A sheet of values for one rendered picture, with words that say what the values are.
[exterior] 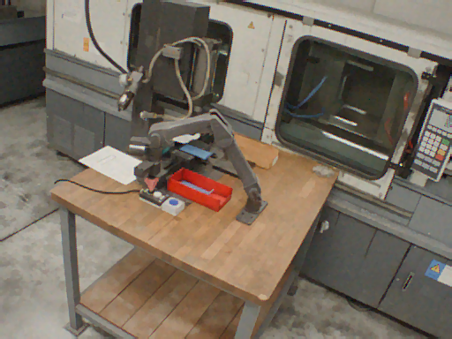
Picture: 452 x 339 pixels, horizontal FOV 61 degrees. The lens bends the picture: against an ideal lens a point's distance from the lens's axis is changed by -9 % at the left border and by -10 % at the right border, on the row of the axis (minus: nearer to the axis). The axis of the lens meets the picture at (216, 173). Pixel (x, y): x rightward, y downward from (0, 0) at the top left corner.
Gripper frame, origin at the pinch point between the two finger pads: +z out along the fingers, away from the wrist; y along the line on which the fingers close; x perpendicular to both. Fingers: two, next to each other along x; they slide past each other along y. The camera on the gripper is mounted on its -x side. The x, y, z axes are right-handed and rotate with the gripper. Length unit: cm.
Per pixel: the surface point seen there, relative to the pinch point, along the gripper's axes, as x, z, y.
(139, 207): -8.2, 4.8, -0.3
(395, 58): 89, -61, 72
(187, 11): 30, -68, -10
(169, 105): 32.1, -22.6, -15.1
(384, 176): 88, 0, 86
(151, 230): -17.5, 4.7, 12.2
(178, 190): 9.8, 2.6, 7.2
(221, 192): 21.3, 3.5, 21.7
